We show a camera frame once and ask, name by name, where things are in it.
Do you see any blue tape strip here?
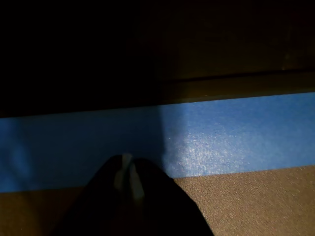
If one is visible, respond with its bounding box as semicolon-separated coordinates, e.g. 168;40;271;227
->
0;92;315;193

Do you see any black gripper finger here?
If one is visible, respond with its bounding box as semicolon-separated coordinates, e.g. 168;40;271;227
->
53;153;133;236
123;157;215;236

